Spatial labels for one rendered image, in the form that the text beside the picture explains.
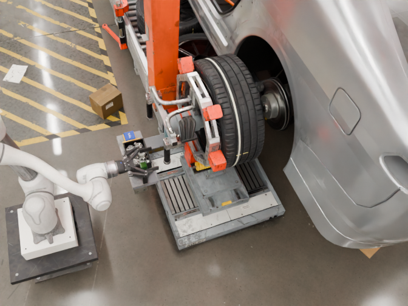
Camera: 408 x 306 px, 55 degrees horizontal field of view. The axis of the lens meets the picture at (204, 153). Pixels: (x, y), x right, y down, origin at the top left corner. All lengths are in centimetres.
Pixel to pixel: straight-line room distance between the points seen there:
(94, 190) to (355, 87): 127
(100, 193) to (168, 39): 97
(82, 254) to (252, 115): 132
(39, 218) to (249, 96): 132
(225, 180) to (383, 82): 155
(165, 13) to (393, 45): 118
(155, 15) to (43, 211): 122
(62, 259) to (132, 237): 54
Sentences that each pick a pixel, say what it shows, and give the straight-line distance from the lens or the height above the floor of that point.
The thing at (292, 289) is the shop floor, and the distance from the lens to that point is 286.
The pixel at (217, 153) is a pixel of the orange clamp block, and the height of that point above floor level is 88.
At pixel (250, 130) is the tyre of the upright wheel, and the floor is 101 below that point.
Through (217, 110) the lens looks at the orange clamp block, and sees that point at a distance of 198.
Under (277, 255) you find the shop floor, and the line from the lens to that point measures 290.
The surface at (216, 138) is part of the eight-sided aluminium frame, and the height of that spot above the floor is 98.
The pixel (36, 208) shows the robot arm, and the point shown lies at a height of 66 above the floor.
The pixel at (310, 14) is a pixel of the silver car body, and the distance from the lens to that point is 182.
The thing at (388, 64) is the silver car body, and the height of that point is 170.
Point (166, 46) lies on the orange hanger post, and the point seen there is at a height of 109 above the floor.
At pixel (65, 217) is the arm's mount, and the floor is 39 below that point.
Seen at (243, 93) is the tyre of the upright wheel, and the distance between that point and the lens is 209.
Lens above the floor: 264
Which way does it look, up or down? 56 degrees down
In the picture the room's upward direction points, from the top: 8 degrees clockwise
